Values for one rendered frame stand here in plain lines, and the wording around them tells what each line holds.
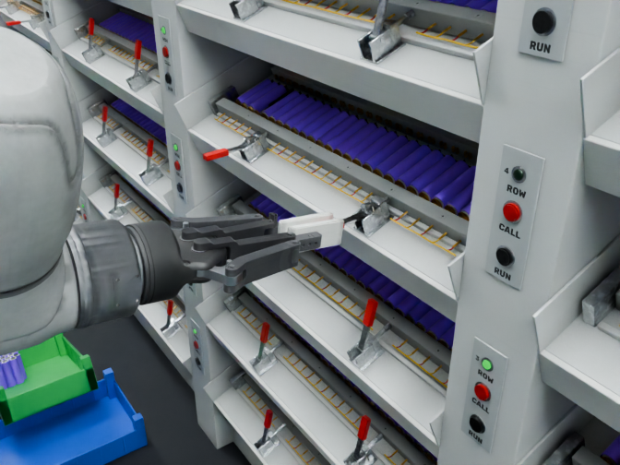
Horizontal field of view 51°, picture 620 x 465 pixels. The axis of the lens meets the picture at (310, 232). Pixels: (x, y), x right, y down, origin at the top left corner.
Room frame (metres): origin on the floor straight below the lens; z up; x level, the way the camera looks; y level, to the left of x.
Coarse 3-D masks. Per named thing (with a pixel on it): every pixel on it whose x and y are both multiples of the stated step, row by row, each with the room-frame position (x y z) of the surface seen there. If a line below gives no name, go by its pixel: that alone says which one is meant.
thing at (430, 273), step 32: (256, 64) 1.10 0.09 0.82; (192, 96) 1.03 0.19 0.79; (224, 96) 1.04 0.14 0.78; (192, 128) 1.02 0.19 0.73; (224, 128) 0.99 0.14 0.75; (224, 160) 0.94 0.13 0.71; (256, 160) 0.88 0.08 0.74; (288, 192) 0.78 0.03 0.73; (320, 192) 0.76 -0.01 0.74; (352, 192) 0.74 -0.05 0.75; (352, 224) 0.68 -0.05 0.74; (384, 256) 0.62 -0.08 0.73; (416, 256) 0.60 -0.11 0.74; (448, 256) 0.59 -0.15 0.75; (416, 288) 0.59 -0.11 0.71; (448, 288) 0.55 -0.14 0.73
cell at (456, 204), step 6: (468, 186) 0.66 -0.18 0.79; (462, 192) 0.65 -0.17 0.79; (468, 192) 0.65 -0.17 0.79; (456, 198) 0.65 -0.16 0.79; (462, 198) 0.65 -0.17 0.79; (468, 198) 0.65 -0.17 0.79; (450, 204) 0.64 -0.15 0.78; (456, 204) 0.64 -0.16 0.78; (462, 204) 0.64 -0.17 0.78; (456, 210) 0.64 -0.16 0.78
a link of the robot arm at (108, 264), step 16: (80, 224) 0.49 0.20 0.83; (96, 224) 0.50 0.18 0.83; (112, 224) 0.50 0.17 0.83; (80, 240) 0.47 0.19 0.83; (96, 240) 0.47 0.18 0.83; (112, 240) 0.48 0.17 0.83; (128, 240) 0.48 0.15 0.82; (80, 256) 0.45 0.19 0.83; (96, 256) 0.46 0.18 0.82; (112, 256) 0.47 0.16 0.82; (128, 256) 0.47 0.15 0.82; (80, 272) 0.45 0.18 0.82; (96, 272) 0.45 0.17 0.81; (112, 272) 0.46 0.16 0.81; (128, 272) 0.46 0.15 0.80; (80, 288) 0.44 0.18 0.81; (96, 288) 0.45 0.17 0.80; (112, 288) 0.45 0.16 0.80; (128, 288) 0.46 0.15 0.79; (80, 304) 0.44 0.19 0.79; (96, 304) 0.44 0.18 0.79; (112, 304) 0.45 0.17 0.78; (128, 304) 0.46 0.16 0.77; (80, 320) 0.44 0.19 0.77; (96, 320) 0.45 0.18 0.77
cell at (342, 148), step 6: (366, 126) 0.84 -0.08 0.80; (372, 126) 0.84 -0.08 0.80; (360, 132) 0.83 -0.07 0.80; (366, 132) 0.83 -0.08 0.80; (348, 138) 0.82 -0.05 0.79; (354, 138) 0.82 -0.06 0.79; (360, 138) 0.82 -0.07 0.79; (342, 144) 0.81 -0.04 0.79; (348, 144) 0.81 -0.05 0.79; (354, 144) 0.82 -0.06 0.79; (342, 150) 0.81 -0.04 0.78
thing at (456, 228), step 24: (240, 120) 0.97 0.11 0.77; (264, 120) 0.93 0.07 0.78; (288, 144) 0.86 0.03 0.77; (312, 144) 0.83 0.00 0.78; (336, 168) 0.76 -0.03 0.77; (360, 168) 0.75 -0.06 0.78; (384, 192) 0.69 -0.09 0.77; (408, 192) 0.68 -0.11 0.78; (432, 216) 0.63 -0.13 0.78; (456, 216) 0.61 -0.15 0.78; (456, 240) 0.60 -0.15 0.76
